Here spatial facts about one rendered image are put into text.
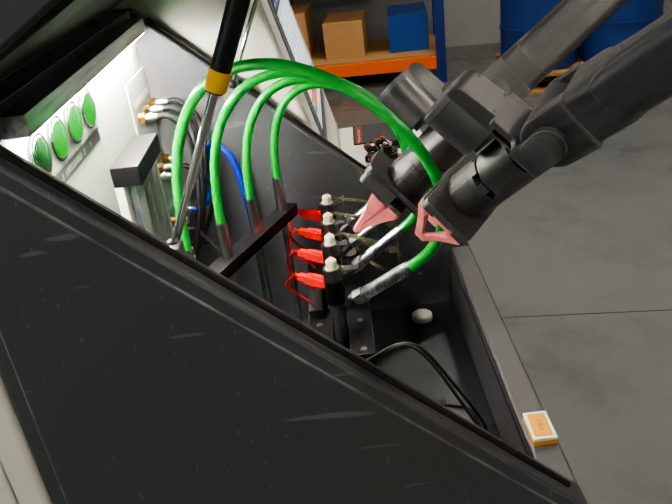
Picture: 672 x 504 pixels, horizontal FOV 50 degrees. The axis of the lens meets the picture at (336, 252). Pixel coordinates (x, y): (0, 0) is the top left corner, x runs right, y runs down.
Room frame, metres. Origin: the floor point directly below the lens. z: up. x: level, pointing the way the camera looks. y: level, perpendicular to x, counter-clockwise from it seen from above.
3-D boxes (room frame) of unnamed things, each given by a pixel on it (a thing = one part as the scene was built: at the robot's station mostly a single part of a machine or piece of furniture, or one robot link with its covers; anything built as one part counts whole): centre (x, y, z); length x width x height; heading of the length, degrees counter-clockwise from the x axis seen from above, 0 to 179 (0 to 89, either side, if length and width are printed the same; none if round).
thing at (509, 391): (0.92, -0.23, 0.87); 0.62 x 0.04 x 0.16; 179
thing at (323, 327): (1.04, 0.01, 0.91); 0.34 x 0.10 x 0.15; 179
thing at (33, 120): (0.93, 0.27, 1.43); 0.54 x 0.03 x 0.02; 179
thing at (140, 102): (1.17, 0.27, 1.20); 0.13 x 0.03 x 0.31; 179
